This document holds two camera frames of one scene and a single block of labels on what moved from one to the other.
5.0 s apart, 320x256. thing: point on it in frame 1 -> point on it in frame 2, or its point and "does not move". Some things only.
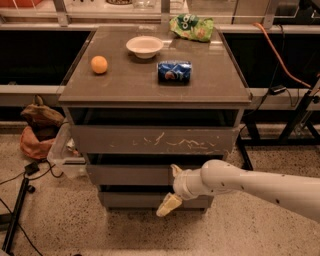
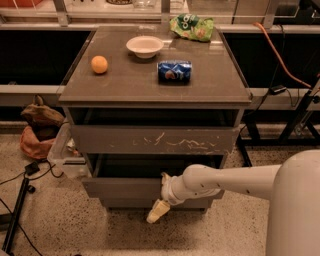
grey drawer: [130, 175] -> [128, 190]
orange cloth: [31, 145] does not move
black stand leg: [18, 207] does not move
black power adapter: [31, 169] does not move
